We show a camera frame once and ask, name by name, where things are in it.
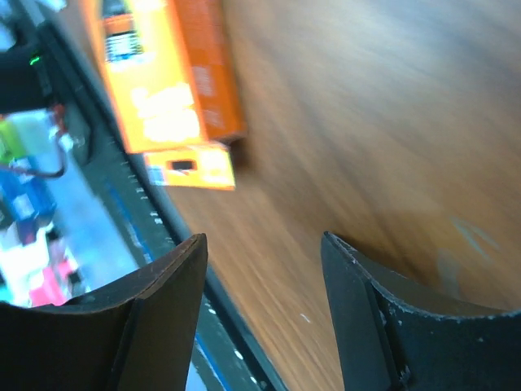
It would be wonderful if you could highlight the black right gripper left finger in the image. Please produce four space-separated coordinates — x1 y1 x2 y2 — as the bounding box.
1 234 208 390

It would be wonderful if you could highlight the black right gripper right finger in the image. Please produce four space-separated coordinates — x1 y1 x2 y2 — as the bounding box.
321 232 520 390

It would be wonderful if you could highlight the orange razor box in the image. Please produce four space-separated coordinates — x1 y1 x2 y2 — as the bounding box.
79 1 246 190

